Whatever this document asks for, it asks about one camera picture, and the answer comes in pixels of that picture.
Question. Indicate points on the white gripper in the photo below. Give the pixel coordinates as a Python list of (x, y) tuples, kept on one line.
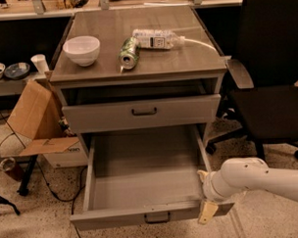
[(209, 186)]

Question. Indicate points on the grey drawer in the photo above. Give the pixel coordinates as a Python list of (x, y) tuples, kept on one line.
[(108, 108), (142, 176)]

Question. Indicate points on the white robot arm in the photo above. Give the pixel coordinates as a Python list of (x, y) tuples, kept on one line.
[(244, 174)]

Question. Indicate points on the grey top drawer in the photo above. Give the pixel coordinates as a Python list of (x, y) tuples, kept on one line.
[(108, 108)]

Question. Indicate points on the grey drawer cabinet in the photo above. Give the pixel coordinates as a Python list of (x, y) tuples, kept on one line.
[(196, 61)]

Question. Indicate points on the green soda can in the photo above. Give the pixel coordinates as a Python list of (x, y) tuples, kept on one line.
[(130, 52)]

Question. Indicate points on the clear plastic water bottle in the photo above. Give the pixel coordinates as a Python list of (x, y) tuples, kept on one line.
[(158, 39)]

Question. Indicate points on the black office chair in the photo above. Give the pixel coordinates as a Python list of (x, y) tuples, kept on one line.
[(261, 84)]

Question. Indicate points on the black stand leg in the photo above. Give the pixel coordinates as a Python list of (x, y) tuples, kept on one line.
[(23, 191)]

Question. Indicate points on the open cardboard box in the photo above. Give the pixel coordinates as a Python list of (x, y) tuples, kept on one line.
[(38, 116)]

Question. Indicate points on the white ceramic bowl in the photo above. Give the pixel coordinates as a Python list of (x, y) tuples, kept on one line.
[(82, 50)]

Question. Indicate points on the brown cup on floor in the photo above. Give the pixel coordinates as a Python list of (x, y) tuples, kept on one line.
[(12, 168)]

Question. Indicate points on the black object at left edge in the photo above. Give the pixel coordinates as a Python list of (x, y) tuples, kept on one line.
[(3, 201)]

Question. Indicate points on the white paper cup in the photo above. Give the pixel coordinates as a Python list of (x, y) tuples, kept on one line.
[(39, 61)]

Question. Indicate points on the low grey side shelf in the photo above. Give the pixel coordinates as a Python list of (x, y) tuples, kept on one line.
[(13, 85)]

